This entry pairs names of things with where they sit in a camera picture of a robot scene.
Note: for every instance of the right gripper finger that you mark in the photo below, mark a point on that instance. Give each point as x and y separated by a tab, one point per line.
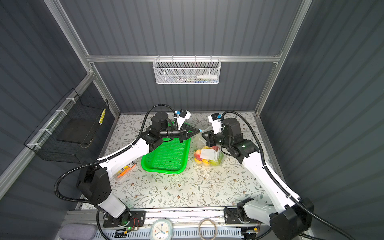
207	132
209	139

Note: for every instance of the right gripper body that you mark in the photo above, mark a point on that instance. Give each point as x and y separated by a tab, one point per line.
221	140

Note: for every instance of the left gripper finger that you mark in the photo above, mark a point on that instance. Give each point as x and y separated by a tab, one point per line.
183	136
190	129

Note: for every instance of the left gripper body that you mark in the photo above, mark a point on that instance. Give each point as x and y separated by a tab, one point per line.
171	132

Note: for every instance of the clear zip top bag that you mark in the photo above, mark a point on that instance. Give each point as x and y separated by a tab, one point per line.
198	143

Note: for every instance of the yellow lemon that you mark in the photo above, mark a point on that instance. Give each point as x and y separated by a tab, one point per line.
206	162
197	161

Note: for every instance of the light green fruit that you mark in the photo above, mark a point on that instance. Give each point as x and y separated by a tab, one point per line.
214	163

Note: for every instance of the green plastic basket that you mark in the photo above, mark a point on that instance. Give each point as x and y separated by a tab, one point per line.
169	158

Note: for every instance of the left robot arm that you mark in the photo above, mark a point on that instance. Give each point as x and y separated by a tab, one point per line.
94	181

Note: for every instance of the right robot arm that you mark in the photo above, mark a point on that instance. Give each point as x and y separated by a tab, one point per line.
289	215

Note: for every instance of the pack of coloured markers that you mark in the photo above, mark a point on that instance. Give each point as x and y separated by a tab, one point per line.
124	170

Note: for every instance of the white analog clock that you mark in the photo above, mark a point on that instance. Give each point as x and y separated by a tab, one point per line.
161	229

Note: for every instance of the grey cloth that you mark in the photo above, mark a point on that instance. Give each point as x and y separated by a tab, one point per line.
77	232

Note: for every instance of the white wire mesh basket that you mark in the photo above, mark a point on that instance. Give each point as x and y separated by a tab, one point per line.
187	73

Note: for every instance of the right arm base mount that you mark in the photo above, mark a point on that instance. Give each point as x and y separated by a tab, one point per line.
233	217

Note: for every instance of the black wire basket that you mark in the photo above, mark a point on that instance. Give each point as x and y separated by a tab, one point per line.
68	136

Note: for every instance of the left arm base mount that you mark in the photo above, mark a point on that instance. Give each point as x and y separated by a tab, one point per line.
128	219

